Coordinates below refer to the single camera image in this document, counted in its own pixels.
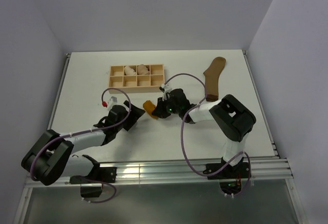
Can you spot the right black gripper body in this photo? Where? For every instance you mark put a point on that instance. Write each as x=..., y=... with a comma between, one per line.
x=171, y=108

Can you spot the mustard yellow sock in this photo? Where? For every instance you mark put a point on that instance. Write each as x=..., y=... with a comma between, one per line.
x=149, y=107

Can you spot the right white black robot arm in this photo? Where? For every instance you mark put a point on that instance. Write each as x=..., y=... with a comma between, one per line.
x=233, y=118

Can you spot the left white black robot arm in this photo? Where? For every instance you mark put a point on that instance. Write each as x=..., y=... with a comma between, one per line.
x=55, y=155

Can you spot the wooden compartment tray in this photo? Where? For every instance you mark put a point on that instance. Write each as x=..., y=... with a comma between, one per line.
x=137, y=83

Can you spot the beige rolled sock left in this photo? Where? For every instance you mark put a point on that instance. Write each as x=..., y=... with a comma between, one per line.
x=129, y=71

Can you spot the beige rolled sock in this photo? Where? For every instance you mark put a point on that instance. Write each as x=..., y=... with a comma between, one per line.
x=129, y=71
x=142, y=70

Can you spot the brown sock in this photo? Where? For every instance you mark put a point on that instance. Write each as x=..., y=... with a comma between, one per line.
x=212, y=74

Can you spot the beige rolled sock right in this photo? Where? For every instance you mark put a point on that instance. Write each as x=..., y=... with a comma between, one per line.
x=142, y=70

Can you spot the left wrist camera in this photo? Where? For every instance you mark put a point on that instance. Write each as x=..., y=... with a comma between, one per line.
x=110, y=103

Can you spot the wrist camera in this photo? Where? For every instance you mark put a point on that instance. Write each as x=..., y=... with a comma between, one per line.
x=165, y=89
x=110, y=103

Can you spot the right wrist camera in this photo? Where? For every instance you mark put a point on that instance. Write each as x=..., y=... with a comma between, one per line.
x=165, y=89

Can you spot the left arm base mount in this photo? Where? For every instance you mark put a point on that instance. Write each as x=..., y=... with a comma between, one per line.
x=86, y=170

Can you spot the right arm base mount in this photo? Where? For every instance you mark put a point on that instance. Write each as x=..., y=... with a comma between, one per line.
x=232, y=179

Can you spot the aluminium rail frame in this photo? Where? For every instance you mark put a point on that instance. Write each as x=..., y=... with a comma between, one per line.
x=160, y=151

